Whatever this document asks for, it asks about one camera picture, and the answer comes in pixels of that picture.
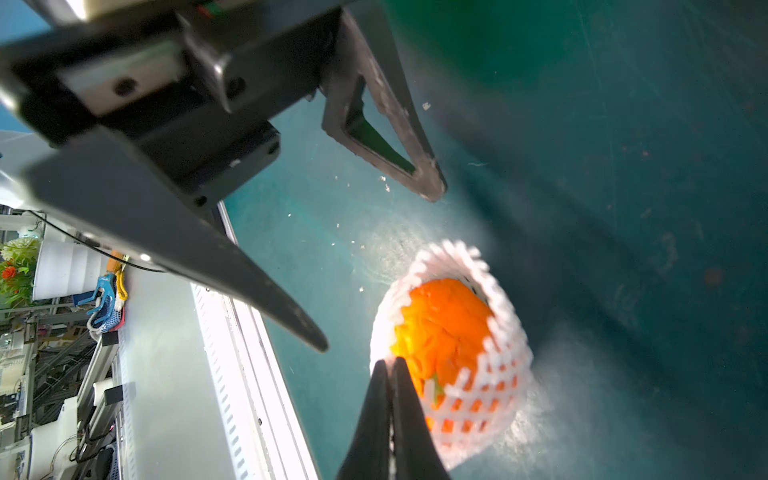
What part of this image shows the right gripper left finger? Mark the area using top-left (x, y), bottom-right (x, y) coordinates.
top-left (336, 360), bottom-right (391, 480)

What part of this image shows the white cups and clutter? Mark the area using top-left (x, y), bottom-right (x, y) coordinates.
top-left (1, 211), bottom-right (127, 479)

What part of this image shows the aluminium mounting rail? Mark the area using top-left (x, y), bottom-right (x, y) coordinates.
top-left (116, 200), bottom-right (322, 480)

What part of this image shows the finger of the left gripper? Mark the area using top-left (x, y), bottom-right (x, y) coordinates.
top-left (321, 5), bottom-right (447, 202)

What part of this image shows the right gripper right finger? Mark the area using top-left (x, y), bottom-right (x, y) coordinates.
top-left (390, 357), bottom-right (450, 480)

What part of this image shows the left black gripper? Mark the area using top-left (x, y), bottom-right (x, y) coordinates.
top-left (1, 1), bottom-right (349, 352)

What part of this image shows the netted orange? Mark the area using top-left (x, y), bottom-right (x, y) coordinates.
top-left (370, 240), bottom-right (533, 470)

